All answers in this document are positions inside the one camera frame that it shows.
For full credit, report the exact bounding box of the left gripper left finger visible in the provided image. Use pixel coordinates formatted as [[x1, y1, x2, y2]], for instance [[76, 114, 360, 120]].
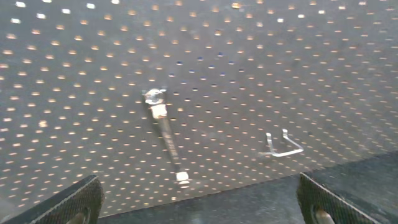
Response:
[[0, 174, 106, 224]]

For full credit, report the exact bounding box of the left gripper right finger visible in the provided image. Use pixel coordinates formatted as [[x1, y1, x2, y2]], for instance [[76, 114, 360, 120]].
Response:
[[295, 172, 398, 224]]

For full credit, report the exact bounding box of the wrench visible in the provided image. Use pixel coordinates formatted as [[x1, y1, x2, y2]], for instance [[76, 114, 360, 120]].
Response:
[[142, 88, 191, 189]]

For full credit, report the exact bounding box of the black pegboard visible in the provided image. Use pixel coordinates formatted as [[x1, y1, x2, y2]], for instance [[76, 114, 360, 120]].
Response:
[[0, 0, 398, 218]]

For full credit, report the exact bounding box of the metal hook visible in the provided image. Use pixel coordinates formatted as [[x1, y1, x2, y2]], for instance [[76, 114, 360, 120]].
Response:
[[259, 128, 305, 158]]

